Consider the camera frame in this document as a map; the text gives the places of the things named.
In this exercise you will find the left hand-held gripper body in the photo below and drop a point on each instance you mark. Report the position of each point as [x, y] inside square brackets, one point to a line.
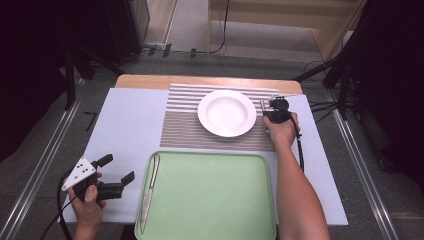
[80, 173]

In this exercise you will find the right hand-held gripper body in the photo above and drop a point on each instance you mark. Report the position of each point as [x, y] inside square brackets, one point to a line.
[278, 111]

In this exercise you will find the silver table knife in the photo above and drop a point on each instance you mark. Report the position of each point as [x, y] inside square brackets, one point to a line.
[149, 193]

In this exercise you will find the white deep plate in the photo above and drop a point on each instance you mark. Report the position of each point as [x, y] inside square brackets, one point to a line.
[226, 113]

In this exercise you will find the green plastic tray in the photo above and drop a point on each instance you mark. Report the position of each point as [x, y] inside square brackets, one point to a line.
[210, 196]

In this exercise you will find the person's right hand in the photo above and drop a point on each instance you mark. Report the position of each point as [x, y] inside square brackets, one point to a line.
[283, 135]

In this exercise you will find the person's left hand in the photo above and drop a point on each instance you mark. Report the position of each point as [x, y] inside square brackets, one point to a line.
[86, 211]

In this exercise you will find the white table cover sheet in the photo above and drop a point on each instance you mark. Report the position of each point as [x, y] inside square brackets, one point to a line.
[130, 126]

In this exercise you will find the black stand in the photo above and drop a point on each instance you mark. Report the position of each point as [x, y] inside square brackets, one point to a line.
[341, 86]
[70, 80]

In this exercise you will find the striped grey placemat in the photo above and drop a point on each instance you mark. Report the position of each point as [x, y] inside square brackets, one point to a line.
[181, 130]

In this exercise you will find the wooden table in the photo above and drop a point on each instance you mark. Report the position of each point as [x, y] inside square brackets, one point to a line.
[143, 81]

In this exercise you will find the wooden cabinet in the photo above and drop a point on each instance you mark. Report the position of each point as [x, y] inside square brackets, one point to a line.
[273, 13]

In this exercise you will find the black curtain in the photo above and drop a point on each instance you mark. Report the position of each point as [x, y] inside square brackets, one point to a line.
[393, 83]
[30, 66]

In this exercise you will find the black box cabinet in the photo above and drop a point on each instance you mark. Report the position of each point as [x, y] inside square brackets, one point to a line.
[126, 30]

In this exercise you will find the metal floor rail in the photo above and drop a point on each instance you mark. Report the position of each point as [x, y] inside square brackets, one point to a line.
[363, 166]
[36, 166]

